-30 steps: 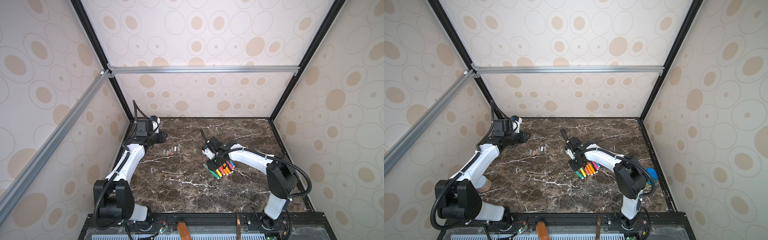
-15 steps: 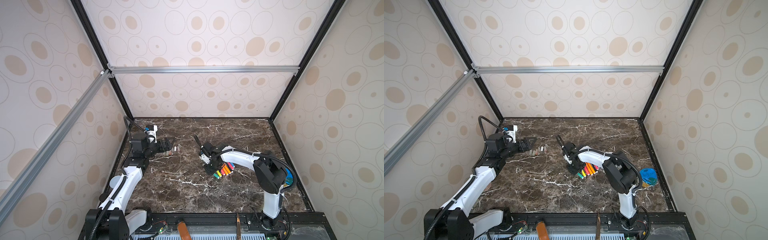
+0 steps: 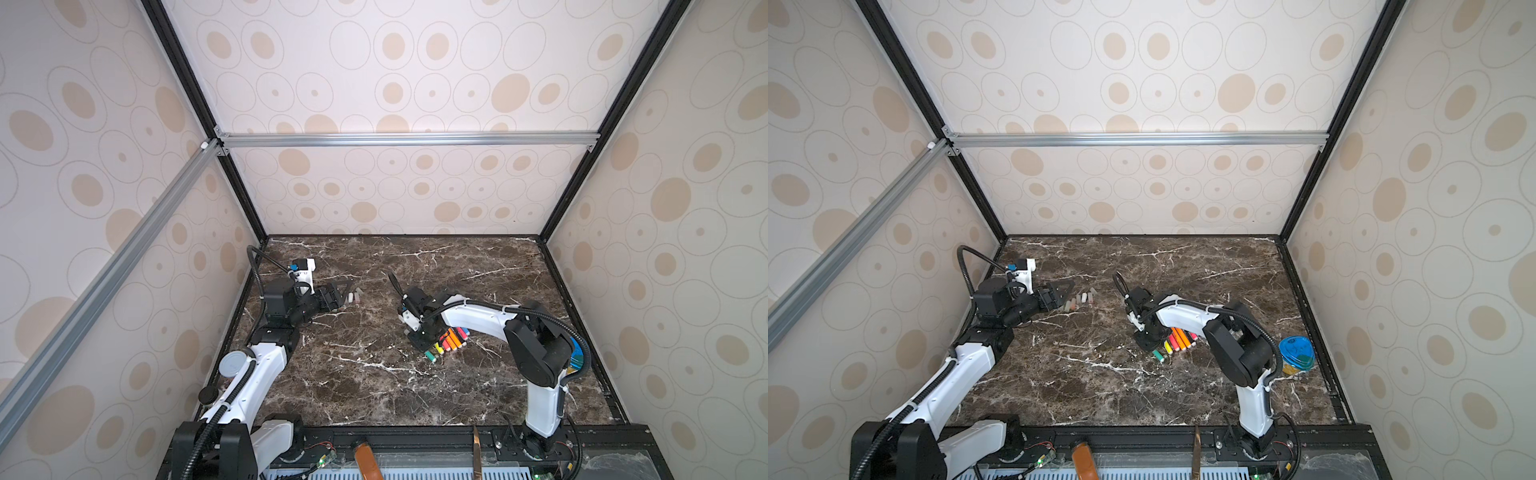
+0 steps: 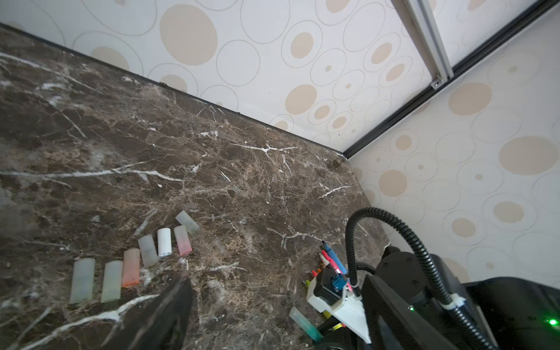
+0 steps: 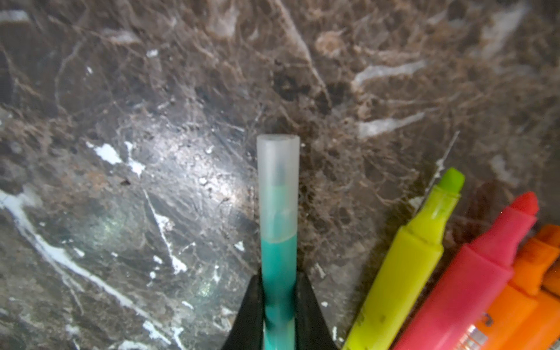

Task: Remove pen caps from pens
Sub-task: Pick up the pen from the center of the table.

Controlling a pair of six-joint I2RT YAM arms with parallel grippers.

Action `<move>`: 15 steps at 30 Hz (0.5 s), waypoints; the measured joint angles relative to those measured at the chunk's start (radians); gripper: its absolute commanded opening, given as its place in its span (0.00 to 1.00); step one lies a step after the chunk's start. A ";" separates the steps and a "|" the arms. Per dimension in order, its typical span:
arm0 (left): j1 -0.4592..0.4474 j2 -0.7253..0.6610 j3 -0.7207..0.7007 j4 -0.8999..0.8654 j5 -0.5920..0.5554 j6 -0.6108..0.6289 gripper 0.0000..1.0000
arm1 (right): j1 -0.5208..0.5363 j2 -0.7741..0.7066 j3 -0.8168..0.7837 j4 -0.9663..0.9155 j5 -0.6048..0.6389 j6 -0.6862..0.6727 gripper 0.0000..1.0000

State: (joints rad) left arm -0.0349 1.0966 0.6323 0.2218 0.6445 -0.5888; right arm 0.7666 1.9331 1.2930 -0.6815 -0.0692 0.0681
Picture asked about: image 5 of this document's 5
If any yellow highlighter pen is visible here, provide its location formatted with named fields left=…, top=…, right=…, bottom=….
left=343, top=168, right=465, bottom=349

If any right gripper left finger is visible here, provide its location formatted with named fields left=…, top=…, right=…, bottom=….
left=222, top=271, right=265, bottom=350

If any green highlighter pen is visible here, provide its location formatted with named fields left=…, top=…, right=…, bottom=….
left=257, top=134, right=300, bottom=349

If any orange highlighter pen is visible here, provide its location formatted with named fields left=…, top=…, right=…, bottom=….
left=454, top=224, right=560, bottom=350
left=502, top=263, right=559, bottom=350

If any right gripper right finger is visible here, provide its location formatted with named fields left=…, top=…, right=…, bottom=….
left=295, top=271, right=337, bottom=350

